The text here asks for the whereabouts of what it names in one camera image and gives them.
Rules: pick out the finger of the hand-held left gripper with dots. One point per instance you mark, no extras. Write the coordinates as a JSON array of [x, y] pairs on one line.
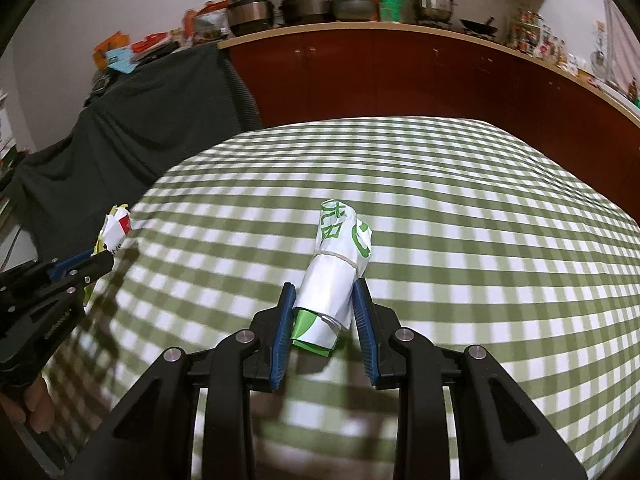
[[72, 262], [92, 270]]

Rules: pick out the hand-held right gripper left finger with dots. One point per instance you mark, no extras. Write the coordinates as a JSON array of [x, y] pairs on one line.
[[281, 340]]

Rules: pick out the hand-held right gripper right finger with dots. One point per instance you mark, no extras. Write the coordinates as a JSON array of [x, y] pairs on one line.
[[365, 335]]

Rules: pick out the white red snack packet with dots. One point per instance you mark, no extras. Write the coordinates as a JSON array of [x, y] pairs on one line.
[[117, 227]]

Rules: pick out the white green plastic bag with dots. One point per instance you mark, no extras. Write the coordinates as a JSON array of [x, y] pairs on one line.
[[330, 280]]

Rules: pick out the person's left hand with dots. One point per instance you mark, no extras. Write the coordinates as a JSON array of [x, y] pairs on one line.
[[37, 405]]

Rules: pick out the dark green cloth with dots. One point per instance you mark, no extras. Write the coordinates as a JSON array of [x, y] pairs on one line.
[[125, 135]]

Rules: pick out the green checked tablecloth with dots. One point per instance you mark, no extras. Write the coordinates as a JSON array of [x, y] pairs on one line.
[[450, 210]]

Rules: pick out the black round appliance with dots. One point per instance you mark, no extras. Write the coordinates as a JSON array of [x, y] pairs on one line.
[[100, 85]]

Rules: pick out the light blue paper card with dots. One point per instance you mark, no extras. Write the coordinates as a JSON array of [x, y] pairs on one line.
[[122, 62]]

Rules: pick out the orange paper bag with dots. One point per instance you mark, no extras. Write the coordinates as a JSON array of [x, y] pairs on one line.
[[110, 47]]

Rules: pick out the red flat packet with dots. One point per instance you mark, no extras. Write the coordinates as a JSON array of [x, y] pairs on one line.
[[150, 42]]

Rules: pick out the red kitchen cabinet with counter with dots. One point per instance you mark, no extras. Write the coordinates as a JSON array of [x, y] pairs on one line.
[[400, 75]]

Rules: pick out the pile of snack bags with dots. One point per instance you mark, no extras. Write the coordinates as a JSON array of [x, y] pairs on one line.
[[210, 22]]

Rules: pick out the silver rice cooker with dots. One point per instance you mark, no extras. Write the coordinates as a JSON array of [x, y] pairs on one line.
[[250, 15]]

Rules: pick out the grey metal basin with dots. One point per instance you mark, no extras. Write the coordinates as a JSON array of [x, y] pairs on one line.
[[352, 7]]

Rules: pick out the black wok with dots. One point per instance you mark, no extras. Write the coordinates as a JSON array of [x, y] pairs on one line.
[[480, 26]]

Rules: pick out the black pot with lid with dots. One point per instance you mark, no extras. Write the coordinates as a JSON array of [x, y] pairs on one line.
[[307, 7]]

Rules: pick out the green thermos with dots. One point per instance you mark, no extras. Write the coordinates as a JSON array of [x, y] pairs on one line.
[[390, 0]]

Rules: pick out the steel steamer pot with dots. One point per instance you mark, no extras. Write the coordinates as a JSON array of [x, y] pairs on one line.
[[435, 2]]

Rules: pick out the group of condiment bottles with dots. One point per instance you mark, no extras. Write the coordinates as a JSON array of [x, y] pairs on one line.
[[535, 37]]

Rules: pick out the hanging pale towel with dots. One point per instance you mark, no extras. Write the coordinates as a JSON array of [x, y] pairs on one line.
[[620, 35]]

